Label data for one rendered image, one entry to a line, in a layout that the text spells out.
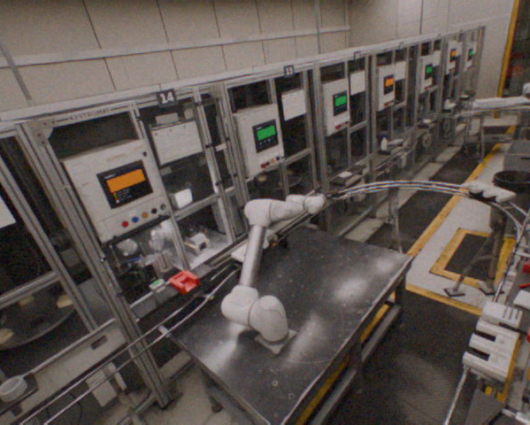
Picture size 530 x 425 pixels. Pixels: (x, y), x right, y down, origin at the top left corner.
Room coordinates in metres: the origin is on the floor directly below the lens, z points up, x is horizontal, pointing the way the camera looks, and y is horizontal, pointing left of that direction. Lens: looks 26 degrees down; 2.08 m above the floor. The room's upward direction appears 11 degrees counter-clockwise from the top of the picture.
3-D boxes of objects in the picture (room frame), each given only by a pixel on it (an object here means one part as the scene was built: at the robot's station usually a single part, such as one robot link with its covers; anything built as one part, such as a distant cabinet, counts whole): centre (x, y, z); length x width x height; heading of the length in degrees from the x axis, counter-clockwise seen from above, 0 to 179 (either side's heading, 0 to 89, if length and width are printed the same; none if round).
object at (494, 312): (0.96, -0.97, 0.92); 0.13 x 0.10 x 0.09; 42
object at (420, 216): (4.66, -3.37, 0.01); 5.85 x 0.59 x 0.01; 132
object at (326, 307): (1.66, -0.09, 0.66); 1.50 x 1.06 x 0.04; 132
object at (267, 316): (1.27, 0.08, 0.85); 0.18 x 0.16 x 0.22; 59
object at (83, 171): (1.71, 0.82, 1.60); 0.42 x 0.29 x 0.46; 132
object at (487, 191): (2.20, -1.83, 0.84); 0.37 x 0.14 x 0.10; 10
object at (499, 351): (0.88, -0.88, 0.84); 0.37 x 0.14 x 0.10; 132
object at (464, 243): (2.45, -2.04, 0.01); 1.00 x 0.55 x 0.01; 132
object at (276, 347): (1.28, 0.05, 0.71); 0.22 x 0.18 x 0.06; 132
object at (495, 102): (5.13, -4.22, 0.48); 0.88 x 0.56 x 0.96; 60
